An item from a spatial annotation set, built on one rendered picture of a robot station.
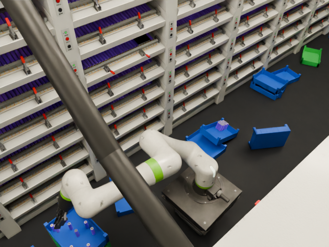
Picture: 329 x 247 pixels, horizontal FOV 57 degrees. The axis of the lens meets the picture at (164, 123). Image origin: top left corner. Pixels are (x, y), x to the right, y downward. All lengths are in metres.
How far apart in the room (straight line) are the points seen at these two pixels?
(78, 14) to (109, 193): 0.89
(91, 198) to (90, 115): 1.05
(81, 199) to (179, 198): 0.79
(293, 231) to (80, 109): 0.25
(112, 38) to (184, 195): 1.04
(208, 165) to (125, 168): 1.51
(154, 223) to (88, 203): 1.05
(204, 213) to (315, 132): 1.56
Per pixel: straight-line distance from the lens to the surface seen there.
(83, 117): 0.28
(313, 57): 4.10
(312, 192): 0.40
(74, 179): 1.36
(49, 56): 0.30
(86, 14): 1.65
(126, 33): 1.84
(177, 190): 1.96
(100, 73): 1.86
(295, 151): 2.84
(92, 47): 1.74
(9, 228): 2.35
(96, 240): 1.79
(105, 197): 1.33
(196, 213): 1.90
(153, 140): 1.50
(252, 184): 2.51
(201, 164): 1.78
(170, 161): 1.42
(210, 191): 1.91
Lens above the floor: 2.03
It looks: 46 degrees down
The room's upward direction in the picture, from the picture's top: 1 degrees clockwise
